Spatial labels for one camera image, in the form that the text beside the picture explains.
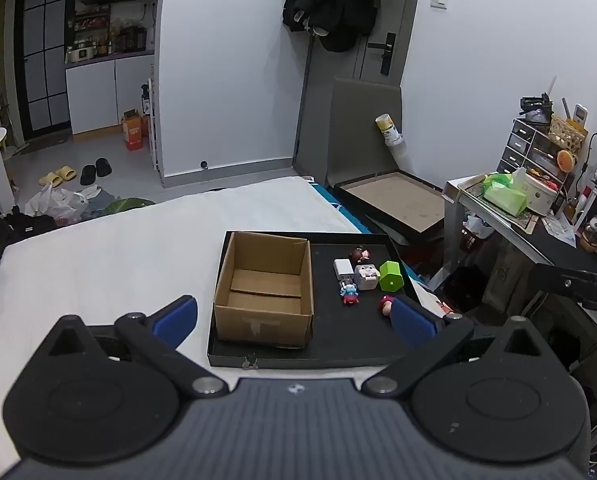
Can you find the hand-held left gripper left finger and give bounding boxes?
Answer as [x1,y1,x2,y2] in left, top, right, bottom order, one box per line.
[48,296,229,400]

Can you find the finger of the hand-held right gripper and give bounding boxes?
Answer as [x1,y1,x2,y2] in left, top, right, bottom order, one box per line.
[530,262,597,317]

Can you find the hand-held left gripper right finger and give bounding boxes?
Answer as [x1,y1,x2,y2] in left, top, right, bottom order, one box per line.
[361,296,549,399]

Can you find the green house-shaped block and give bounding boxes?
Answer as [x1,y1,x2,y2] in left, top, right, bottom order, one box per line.
[379,259,405,292]

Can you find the purple bunny cube toy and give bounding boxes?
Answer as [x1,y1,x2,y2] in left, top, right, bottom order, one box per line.
[353,262,381,291]

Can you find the black shallow tray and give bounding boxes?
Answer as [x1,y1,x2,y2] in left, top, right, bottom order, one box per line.
[207,230,422,371]

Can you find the cardboard box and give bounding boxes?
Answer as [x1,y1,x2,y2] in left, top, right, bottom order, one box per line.
[213,231,313,349]

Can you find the metal-framed desk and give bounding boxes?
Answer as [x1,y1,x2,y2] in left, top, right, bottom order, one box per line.
[442,172,597,333]

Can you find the panda figure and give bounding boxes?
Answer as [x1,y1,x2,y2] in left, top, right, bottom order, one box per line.
[577,215,597,257]

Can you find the green tissue pack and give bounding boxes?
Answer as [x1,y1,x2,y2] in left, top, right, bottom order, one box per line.
[481,172,529,219]

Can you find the dark green cloth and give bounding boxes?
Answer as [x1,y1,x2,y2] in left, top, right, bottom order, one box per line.
[95,197,157,219]

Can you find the black box lid brown inside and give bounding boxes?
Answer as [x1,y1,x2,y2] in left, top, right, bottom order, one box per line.
[333,170,447,235]

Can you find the grey drawer organiser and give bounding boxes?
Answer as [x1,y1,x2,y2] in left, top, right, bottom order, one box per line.
[497,118,562,182]

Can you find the wicker basket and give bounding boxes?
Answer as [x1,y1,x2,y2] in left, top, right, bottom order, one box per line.
[548,113,589,151]

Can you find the white plastic bag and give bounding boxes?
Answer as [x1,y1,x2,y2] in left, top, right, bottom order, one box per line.
[25,182,90,226]

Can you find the black bag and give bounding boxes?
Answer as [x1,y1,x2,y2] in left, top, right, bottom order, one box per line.
[0,211,55,311]

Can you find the orange carton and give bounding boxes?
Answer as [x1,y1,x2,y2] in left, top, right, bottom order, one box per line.
[120,108,150,152]

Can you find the white and yellow paper tube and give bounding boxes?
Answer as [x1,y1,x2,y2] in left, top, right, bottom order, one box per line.
[375,113,408,166]

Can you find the grey leaning board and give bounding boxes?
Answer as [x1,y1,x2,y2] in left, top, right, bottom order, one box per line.
[325,76,403,189]

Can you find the white floor cabinet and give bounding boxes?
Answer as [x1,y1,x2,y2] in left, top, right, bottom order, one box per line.
[65,54,154,136]

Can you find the black door lock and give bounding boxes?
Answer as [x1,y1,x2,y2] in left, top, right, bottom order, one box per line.
[367,32,397,77]

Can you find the white rice cooker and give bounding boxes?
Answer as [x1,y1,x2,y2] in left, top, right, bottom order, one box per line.
[67,40,98,64]

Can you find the black-framed glass door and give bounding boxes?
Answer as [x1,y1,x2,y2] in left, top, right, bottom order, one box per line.
[12,0,74,144]

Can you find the grey door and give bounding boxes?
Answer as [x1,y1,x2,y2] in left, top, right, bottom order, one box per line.
[292,0,425,183]

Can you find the black hanging jackets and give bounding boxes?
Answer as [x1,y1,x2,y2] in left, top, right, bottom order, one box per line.
[282,0,387,54]

